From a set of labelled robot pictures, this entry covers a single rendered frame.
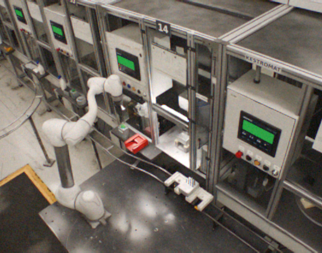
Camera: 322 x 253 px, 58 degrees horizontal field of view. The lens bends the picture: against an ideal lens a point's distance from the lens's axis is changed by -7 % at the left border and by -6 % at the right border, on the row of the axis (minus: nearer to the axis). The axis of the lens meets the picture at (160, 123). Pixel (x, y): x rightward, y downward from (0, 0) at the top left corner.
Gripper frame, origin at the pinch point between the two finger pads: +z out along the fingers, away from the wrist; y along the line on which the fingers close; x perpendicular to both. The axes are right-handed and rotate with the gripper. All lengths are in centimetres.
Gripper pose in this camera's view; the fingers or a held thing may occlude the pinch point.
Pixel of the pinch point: (121, 118)
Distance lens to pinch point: 259.6
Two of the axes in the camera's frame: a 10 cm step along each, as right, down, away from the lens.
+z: 0.7, 7.6, 6.4
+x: -7.1, 4.9, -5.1
